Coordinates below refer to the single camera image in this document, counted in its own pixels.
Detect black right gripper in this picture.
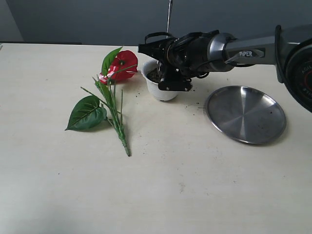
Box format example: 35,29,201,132
138,33,215,92

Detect stainless steel spork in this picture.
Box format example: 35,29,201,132
157,0,174,81

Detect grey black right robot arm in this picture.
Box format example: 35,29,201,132
158,25,312,111

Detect dark soil in pot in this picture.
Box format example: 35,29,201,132
146,68,161,83

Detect white plastic flower pot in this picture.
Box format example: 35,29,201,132
141,59,178,101

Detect red artificial flower with leaves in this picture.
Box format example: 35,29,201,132
65,47,138,156

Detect round stainless steel plate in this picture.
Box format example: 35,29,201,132
204,85,287,145

